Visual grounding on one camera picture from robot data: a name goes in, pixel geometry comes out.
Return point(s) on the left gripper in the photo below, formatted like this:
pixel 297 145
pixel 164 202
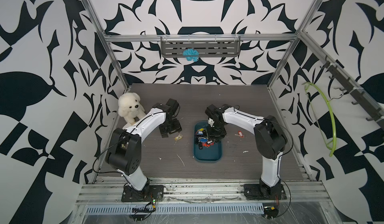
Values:
pixel 177 128

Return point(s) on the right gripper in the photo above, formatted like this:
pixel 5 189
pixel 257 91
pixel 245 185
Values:
pixel 210 134

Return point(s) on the teal plastic storage box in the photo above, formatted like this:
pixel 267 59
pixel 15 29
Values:
pixel 205 150

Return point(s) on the red tag key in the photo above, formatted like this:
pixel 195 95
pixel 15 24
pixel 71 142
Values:
pixel 240 134

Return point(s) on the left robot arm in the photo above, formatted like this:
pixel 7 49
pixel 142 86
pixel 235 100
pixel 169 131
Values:
pixel 124 153

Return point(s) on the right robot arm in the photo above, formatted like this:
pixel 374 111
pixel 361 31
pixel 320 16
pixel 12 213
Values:
pixel 269 136

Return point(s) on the pile of keys in box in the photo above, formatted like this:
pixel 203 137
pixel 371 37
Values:
pixel 202 139

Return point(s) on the white teddy bear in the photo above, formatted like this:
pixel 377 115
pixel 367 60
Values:
pixel 130 108

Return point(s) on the teal scrunchie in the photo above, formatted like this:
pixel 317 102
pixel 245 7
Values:
pixel 191 55

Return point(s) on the green hoop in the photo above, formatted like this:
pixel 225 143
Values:
pixel 326 124

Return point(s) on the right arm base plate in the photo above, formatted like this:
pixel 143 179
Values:
pixel 263 192

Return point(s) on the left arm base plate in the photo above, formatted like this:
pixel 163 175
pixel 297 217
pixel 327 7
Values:
pixel 149 193

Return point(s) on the grey wall shelf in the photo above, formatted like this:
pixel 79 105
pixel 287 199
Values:
pixel 206 46

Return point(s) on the black hook rail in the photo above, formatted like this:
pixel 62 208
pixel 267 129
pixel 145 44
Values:
pixel 359 94

